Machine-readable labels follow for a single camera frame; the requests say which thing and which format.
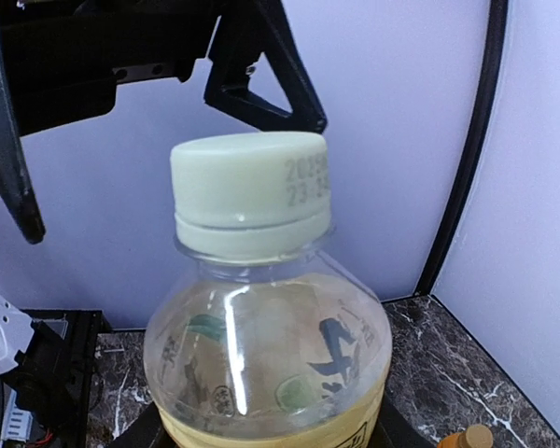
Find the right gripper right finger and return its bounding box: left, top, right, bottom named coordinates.
left=204, top=1, right=328, bottom=133

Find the orange tea bottle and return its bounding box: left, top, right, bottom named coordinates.
left=437, top=425, right=494, bottom=448

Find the yellow tea bottle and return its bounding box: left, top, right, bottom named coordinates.
left=143, top=219, right=392, bottom=447

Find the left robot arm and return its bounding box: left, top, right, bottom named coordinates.
left=0, top=295, right=109, bottom=447

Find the right black frame post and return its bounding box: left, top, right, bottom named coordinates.
left=413, top=0, right=510, bottom=296

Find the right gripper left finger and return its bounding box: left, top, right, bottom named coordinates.
left=0, top=42, right=46, bottom=245

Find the pale cream bottle cap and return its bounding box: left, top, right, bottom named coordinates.
left=170, top=132, right=331, bottom=265

